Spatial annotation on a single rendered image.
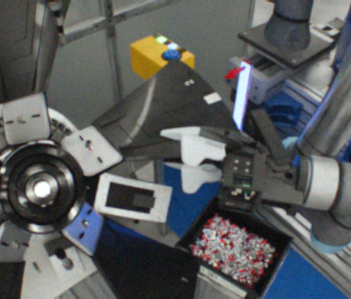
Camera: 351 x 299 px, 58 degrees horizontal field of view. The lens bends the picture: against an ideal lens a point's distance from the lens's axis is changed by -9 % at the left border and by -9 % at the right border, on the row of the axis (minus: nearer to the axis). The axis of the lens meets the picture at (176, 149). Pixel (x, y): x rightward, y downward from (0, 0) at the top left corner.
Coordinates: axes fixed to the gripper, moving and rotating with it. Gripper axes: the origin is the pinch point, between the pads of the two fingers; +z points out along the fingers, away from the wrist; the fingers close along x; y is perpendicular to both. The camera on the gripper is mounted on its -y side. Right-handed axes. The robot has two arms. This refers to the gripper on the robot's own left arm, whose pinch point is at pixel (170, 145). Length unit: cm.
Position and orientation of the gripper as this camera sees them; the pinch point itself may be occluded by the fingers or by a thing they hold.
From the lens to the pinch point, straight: 51.5
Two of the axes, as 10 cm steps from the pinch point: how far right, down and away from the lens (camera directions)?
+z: -9.7, -1.7, 1.5
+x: 0.2, 5.8, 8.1
